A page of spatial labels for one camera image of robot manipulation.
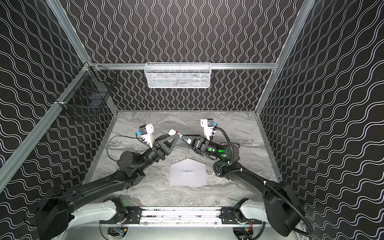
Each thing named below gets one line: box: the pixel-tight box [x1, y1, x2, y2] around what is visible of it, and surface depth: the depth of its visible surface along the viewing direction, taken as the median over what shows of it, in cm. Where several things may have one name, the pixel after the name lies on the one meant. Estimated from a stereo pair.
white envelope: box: [169, 158, 207, 186], surface depth 91 cm
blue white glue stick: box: [168, 129, 181, 136], surface depth 58 cm
